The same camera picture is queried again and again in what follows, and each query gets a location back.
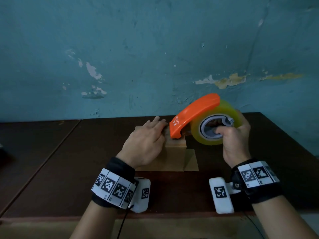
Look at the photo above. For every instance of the person's right hand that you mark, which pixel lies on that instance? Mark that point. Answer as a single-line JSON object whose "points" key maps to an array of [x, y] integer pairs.
{"points": [[235, 144]]}

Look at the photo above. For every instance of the person's left hand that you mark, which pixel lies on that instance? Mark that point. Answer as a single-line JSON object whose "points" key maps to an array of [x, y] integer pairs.
{"points": [[142, 144]]}

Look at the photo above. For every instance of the brown cardboard box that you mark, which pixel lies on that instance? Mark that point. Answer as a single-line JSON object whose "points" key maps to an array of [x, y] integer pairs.
{"points": [[174, 159]]}

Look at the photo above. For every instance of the orange tape dispenser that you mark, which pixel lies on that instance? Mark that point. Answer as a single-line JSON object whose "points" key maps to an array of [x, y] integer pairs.
{"points": [[194, 111]]}

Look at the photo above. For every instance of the person's left forearm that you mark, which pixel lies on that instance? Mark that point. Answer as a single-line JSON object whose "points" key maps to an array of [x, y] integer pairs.
{"points": [[92, 224]]}

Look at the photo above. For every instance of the person's right forearm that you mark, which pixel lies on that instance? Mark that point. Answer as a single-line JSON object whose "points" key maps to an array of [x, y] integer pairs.
{"points": [[279, 221]]}

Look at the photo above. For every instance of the black left wristband with markers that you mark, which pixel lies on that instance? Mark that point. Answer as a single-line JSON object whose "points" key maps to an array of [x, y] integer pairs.
{"points": [[119, 166]]}

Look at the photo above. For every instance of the black wristband with markers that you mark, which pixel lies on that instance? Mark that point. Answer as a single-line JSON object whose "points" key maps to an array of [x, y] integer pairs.
{"points": [[264, 194], [119, 166]]}

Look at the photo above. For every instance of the black right wristband with markers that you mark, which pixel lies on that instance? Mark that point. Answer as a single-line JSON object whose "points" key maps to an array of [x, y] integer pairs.
{"points": [[264, 194]]}

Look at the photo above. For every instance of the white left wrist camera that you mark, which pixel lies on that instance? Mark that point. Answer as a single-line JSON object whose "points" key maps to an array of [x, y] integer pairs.
{"points": [[142, 205]]}

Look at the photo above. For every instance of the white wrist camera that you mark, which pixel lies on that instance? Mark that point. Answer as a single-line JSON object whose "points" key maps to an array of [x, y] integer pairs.
{"points": [[142, 205], [223, 205]]}

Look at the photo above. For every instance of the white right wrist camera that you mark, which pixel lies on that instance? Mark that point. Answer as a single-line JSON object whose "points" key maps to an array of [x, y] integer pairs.
{"points": [[223, 205]]}

